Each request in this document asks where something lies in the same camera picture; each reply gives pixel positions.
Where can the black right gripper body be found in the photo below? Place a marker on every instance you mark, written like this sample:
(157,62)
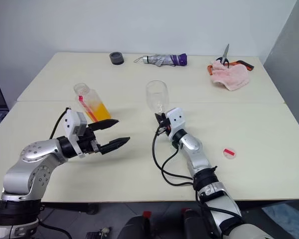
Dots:
(164,123)

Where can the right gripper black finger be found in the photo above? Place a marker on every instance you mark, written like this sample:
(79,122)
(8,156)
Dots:
(164,116)
(158,117)

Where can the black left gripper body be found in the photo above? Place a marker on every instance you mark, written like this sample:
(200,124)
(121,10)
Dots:
(86,144)

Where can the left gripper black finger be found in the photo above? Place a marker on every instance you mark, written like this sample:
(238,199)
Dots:
(115,144)
(104,123)

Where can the clear wine glass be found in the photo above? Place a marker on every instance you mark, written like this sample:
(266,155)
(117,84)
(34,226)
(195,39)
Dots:
(157,95)

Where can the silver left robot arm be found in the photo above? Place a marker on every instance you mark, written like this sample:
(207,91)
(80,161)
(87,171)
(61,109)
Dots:
(32,161)

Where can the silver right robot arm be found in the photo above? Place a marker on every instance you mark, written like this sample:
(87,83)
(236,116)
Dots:
(196,154)

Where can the clear bottle with orange juice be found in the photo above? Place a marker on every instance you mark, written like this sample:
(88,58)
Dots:
(101,109)

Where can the folded silver purple umbrella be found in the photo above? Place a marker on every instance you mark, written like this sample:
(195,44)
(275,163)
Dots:
(162,59)

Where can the clear cap with red label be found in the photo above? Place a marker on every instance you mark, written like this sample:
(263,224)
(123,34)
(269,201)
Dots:
(230,152)

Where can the pink fluffy towel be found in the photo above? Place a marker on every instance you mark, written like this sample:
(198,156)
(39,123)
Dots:
(231,77)

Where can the dark rounded shape with red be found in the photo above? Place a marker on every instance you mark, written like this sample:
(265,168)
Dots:
(152,226)

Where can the orange and black tool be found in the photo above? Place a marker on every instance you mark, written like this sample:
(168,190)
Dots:
(248,65)

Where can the blue plastic sheet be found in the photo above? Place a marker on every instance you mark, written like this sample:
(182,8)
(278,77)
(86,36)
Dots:
(286,219)

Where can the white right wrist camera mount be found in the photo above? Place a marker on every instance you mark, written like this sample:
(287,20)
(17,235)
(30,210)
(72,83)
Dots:
(177,120)

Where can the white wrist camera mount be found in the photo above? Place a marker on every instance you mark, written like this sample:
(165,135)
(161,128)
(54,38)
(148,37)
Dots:
(177,120)
(71,124)

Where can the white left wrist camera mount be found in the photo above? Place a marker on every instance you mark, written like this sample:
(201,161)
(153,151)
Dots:
(71,124)

